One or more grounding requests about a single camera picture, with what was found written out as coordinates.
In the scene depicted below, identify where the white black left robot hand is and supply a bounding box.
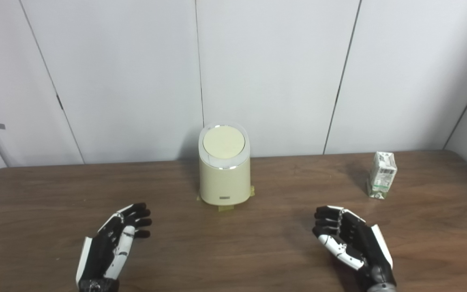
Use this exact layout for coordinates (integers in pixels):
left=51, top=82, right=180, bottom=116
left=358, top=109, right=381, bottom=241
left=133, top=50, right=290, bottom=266
left=75, top=203, right=153, bottom=285

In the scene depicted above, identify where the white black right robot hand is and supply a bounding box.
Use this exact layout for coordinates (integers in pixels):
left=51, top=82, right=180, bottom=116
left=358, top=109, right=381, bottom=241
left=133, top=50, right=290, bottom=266
left=312, top=205, right=394, bottom=279

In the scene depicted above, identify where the cream round bin lid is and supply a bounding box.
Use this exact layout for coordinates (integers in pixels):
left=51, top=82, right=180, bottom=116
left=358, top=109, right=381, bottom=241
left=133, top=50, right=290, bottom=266
left=202, top=125, right=246, bottom=159

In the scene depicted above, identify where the white green milk carton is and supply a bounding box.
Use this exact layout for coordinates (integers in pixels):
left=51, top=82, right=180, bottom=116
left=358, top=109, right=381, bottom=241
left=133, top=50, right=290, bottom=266
left=366, top=152, right=398, bottom=200

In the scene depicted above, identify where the cream-colored round trash bin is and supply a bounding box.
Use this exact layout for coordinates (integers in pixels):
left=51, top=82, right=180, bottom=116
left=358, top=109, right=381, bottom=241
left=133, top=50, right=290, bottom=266
left=198, top=123, right=251, bottom=206

